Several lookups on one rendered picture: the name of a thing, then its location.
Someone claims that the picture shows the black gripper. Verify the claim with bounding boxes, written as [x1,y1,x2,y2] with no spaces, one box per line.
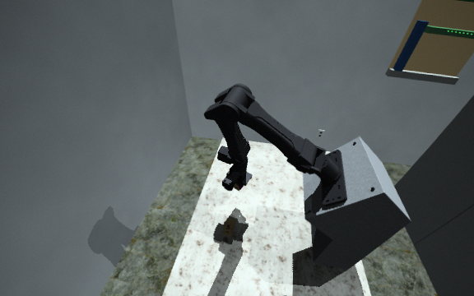
[237,172,252,190]

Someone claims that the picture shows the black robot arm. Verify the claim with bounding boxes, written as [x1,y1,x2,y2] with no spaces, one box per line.
[204,84,347,206]

